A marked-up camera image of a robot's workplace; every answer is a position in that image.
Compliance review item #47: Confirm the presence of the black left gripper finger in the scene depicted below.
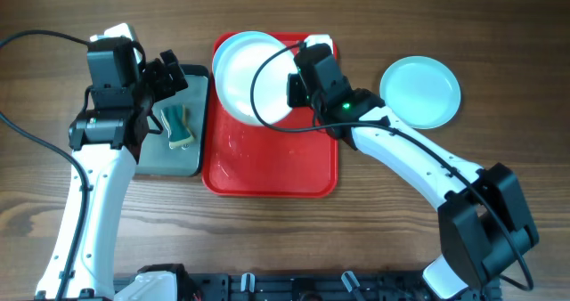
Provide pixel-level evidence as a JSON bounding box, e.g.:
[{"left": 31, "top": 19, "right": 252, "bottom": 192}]
[
  {"left": 160, "top": 50, "right": 188, "bottom": 91},
  {"left": 153, "top": 59, "right": 176, "bottom": 96}
]

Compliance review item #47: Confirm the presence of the yellow green sponge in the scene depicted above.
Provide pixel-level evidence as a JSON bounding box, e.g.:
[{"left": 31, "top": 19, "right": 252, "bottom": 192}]
[{"left": 161, "top": 104, "right": 195, "bottom": 149}]

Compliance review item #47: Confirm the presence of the light blue plate with stain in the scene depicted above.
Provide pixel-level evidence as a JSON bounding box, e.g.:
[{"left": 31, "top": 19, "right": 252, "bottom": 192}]
[{"left": 213, "top": 31, "right": 281, "bottom": 116}]

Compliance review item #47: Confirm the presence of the white plate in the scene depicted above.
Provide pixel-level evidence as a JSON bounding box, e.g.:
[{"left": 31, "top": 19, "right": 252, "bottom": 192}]
[{"left": 212, "top": 31, "right": 297, "bottom": 126}]

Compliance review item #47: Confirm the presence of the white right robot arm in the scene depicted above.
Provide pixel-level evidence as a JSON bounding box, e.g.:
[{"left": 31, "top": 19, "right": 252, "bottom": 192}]
[{"left": 287, "top": 74, "right": 539, "bottom": 299}]

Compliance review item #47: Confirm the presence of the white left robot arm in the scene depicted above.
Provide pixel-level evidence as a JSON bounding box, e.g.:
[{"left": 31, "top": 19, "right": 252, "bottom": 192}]
[{"left": 34, "top": 47, "right": 188, "bottom": 300}]

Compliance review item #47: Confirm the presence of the black metal-lined tray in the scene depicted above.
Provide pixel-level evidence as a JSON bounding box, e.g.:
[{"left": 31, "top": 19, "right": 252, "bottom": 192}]
[{"left": 135, "top": 64, "right": 209, "bottom": 176}]

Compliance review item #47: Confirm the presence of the red plastic tray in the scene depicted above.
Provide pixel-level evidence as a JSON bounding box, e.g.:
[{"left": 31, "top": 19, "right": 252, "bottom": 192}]
[{"left": 202, "top": 32, "right": 338, "bottom": 199}]

